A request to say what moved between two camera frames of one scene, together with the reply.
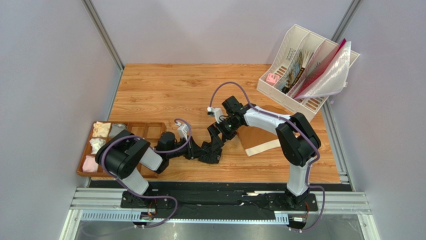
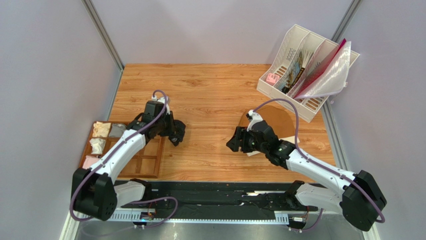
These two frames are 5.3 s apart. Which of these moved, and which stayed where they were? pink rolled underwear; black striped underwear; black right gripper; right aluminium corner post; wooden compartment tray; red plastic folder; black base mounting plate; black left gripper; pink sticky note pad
Moved: black striped underwear; black left gripper; black right gripper
Stayed: wooden compartment tray; red plastic folder; pink rolled underwear; right aluminium corner post; black base mounting plate; pink sticky note pad
